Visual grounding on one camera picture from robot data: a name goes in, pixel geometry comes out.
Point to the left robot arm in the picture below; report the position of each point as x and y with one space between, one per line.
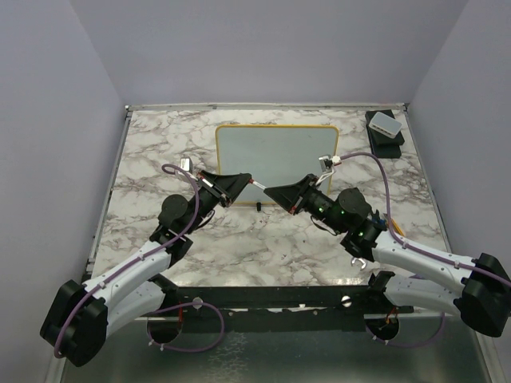
83 315

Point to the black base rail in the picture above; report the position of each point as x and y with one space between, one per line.
275 309

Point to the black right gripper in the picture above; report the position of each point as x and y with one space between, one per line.
295 196

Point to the white network switch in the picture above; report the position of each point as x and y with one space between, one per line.
384 124

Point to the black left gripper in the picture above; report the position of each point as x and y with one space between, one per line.
219 185

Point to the lower black box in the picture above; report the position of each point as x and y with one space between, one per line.
384 151

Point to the blue handled tool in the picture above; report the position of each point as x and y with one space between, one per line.
383 219

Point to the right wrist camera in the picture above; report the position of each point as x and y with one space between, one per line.
328 163

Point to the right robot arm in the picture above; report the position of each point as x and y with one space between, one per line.
477 290

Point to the upper black box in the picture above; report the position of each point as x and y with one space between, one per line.
378 137

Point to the black box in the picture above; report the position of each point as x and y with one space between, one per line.
384 151
378 137

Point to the silver open-end wrench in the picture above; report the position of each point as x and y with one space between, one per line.
361 263

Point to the yellow framed whiteboard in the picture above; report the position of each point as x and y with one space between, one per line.
274 154

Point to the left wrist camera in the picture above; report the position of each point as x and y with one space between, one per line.
186 164

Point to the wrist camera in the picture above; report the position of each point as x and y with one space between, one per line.
328 163
186 164

